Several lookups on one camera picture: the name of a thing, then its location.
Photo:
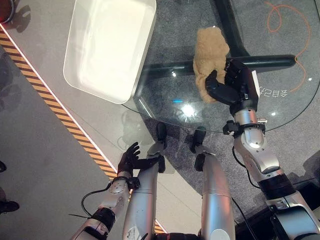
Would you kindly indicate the black metal table base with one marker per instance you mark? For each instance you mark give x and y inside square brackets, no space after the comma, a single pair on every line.
[225,57]

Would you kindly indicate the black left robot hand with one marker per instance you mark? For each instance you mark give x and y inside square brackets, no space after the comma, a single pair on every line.
[128,160]

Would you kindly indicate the silver robot leg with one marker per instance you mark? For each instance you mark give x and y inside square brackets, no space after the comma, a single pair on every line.
[142,197]
[215,195]

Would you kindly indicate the black robot foot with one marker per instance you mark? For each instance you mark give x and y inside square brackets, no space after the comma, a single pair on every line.
[198,137]
[161,131]

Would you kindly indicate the silver left robot leg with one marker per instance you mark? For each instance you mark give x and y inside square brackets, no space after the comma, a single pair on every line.
[142,197]

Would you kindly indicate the tan fluffy cloth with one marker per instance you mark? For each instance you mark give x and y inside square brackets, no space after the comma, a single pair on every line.
[211,62]

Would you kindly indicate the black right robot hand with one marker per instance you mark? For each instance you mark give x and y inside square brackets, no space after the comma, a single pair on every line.
[226,92]

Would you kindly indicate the black left robot foot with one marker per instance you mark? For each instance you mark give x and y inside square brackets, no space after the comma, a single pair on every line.
[161,131]

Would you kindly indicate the silver right robot leg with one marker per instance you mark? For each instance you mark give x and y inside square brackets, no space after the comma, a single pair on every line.
[215,195]

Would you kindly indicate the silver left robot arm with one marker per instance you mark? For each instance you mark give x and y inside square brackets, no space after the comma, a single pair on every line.
[105,210]

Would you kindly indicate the black right robot foot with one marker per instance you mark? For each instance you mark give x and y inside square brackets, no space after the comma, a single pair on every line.
[198,137]

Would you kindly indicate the person's foot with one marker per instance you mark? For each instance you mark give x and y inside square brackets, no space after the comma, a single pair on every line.
[7,206]

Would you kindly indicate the white rectangular plastic basket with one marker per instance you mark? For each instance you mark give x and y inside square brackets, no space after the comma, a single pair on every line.
[107,47]

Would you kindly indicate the dark red rounded object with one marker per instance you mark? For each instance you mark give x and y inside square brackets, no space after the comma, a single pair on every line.
[6,10]

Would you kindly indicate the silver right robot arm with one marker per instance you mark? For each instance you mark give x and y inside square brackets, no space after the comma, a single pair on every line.
[265,175]

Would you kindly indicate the round glass table top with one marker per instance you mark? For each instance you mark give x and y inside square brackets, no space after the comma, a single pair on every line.
[225,75]

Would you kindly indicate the yellow black hazard tape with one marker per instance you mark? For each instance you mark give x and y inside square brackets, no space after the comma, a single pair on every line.
[57,110]

